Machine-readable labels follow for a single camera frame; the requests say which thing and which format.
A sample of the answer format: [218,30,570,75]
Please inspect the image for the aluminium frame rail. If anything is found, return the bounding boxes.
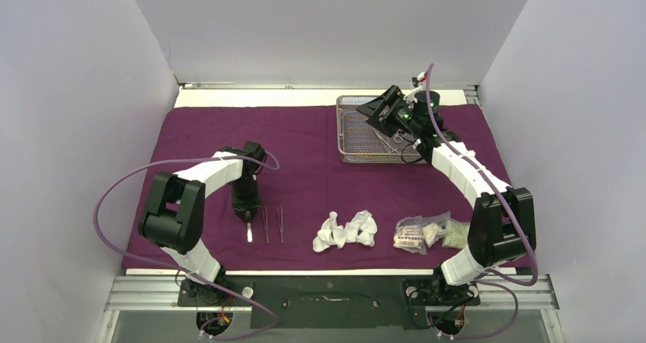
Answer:
[105,274,559,312]

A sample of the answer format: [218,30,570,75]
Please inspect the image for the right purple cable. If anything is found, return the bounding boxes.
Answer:
[424,63,539,341]

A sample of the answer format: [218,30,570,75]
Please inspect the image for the metal tweezers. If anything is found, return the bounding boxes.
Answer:
[276,205,284,244]
[261,205,270,244]

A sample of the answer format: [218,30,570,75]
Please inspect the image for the metal surgical scissors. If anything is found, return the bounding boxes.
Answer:
[373,130,406,154]

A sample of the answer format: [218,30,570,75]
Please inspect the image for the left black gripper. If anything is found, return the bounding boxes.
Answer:
[228,177,261,220]

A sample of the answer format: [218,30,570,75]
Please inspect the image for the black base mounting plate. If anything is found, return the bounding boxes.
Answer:
[176,274,481,331]

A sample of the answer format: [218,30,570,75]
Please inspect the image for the purple cable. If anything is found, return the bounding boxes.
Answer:
[424,63,539,341]
[93,151,281,341]

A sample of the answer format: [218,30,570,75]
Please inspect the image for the purple cloth wrap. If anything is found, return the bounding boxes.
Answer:
[121,104,538,271]

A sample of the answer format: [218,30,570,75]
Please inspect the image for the white cotton balls bag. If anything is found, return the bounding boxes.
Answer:
[312,211,347,253]

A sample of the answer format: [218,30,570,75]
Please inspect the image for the white gauze bag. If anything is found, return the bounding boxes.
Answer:
[421,211,451,248]

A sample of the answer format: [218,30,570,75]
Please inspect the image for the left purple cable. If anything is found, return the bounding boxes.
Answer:
[93,151,281,341]

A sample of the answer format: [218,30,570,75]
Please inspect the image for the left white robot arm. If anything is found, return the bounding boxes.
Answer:
[138,141,267,305]

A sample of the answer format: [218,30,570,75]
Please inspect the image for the pink packet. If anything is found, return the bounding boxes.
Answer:
[393,216,427,255]

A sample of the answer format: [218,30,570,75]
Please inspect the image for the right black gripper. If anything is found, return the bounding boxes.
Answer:
[358,86,423,136]

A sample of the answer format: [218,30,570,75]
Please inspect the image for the green packet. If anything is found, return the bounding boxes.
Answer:
[442,220,470,249]

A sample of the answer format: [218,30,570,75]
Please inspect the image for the wire mesh instrument tray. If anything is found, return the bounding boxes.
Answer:
[336,95,420,164]

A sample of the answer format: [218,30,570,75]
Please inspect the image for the metal spatula tool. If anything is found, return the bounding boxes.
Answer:
[246,223,253,243]

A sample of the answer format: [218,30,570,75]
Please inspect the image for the white gauze piece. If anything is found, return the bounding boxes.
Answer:
[344,210,378,248]

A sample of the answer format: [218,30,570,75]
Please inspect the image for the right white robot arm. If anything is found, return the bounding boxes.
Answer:
[357,71,538,303]

